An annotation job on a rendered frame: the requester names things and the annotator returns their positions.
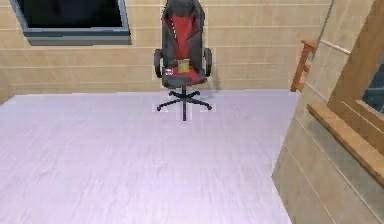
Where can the small yellow green box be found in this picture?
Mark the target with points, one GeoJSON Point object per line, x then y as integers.
{"type": "Point", "coordinates": [183, 66]}

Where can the small red and white item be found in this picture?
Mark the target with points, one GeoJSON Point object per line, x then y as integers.
{"type": "Point", "coordinates": [169, 71]}

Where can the black and red office chair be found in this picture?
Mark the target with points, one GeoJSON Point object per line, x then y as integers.
{"type": "Point", "coordinates": [182, 40]}

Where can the orange wooden wall bracket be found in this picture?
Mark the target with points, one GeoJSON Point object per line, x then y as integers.
{"type": "Point", "coordinates": [302, 65]}

